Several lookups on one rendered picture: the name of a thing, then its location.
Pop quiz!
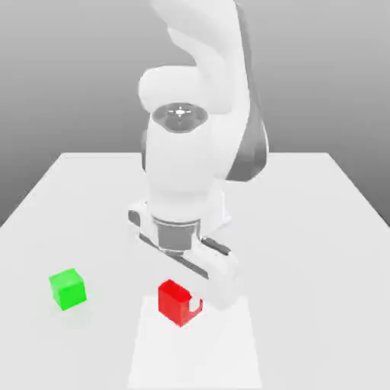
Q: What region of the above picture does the small red cube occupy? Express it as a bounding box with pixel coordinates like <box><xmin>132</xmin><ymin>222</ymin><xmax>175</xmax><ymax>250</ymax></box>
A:
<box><xmin>157</xmin><ymin>279</ymin><xmax>204</xmax><ymax>328</ymax></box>

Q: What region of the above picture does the small green cube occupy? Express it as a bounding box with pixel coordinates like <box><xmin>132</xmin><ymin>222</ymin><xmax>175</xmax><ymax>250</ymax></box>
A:
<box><xmin>48</xmin><ymin>267</ymin><xmax>88</xmax><ymax>312</ymax></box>

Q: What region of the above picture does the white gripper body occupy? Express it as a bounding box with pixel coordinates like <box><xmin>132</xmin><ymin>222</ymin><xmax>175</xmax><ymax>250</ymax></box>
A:
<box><xmin>137</xmin><ymin>232</ymin><xmax>241</xmax><ymax>310</ymax></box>

